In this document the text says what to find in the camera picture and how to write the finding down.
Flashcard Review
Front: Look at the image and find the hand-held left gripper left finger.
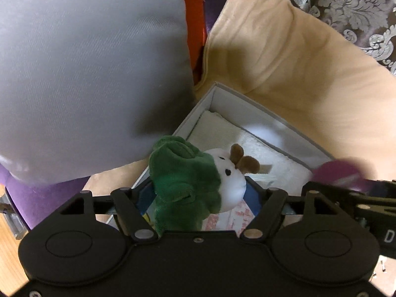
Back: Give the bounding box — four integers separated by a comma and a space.
57, 178, 158, 242

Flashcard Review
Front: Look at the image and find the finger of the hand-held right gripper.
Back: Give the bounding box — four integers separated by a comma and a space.
337, 179, 396, 206
354, 204, 396, 251

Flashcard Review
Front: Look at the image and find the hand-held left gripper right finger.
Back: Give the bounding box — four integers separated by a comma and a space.
241, 176, 341, 242

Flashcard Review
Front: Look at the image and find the green and white plush toy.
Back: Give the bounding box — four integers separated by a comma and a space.
148, 135, 260, 232

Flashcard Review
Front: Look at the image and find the purple mangosteen toy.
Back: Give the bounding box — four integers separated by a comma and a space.
309, 158, 372, 192

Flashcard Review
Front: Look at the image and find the grey cardboard box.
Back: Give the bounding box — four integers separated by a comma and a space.
105, 81, 335, 232

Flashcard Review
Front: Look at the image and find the purple bedsheet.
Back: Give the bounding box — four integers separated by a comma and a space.
0, 0, 232, 231

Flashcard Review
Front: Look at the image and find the grey pillow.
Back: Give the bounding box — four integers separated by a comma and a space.
0, 0, 198, 186

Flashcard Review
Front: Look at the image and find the orange-red cloth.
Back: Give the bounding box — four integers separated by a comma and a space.
181, 0, 207, 78

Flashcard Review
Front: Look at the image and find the dark damask patterned fabric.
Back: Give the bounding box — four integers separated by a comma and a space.
257, 0, 396, 76

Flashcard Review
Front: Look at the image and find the metal bed frame leg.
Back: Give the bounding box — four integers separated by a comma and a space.
0, 189, 27, 239

